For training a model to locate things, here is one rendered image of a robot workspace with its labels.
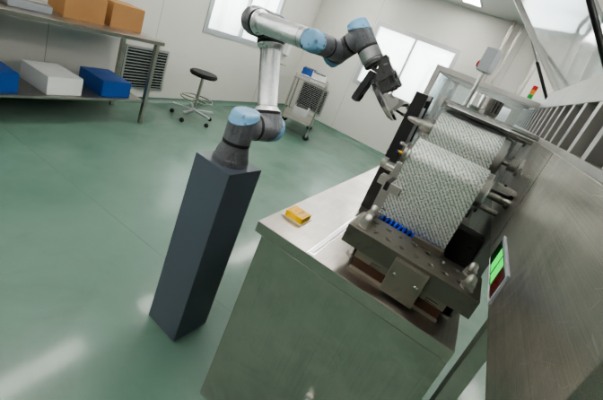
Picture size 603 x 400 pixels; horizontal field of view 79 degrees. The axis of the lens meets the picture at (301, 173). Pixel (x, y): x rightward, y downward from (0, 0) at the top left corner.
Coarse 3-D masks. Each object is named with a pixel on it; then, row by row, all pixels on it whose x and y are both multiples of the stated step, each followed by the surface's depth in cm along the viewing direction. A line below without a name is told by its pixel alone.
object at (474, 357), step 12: (480, 336) 127; (468, 348) 132; (480, 348) 128; (468, 360) 130; (480, 360) 129; (456, 372) 133; (468, 372) 131; (444, 384) 137; (456, 384) 134; (432, 396) 144; (444, 396) 137; (456, 396) 135
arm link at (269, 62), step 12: (264, 36) 148; (264, 48) 151; (276, 48) 151; (264, 60) 151; (276, 60) 152; (264, 72) 151; (276, 72) 153; (264, 84) 152; (276, 84) 154; (264, 96) 152; (276, 96) 154; (264, 108) 151; (276, 108) 154; (264, 120) 149; (276, 120) 154; (264, 132) 149; (276, 132) 155
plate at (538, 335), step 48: (528, 144) 144; (528, 192) 94; (576, 192) 58; (528, 240) 69; (576, 240) 48; (528, 288) 55; (576, 288) 41; (528, 336) 46; (576, 336) 35; (528, 384) 39; (576, 384) 31
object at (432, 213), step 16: (400, 176) 119; (400, 192) 120; (416, 192) 117; (432, 192) 115; (384, 208) 123; (400, 208) 120; (416, 208) 118; (432, 208) 116; (448, 208) 113; (464, 208) 111; (400, 224) 121; (416, 224) 119; (432, 224) 116; (448, 224) 114; (432, 240) 117; (448, 240) 115
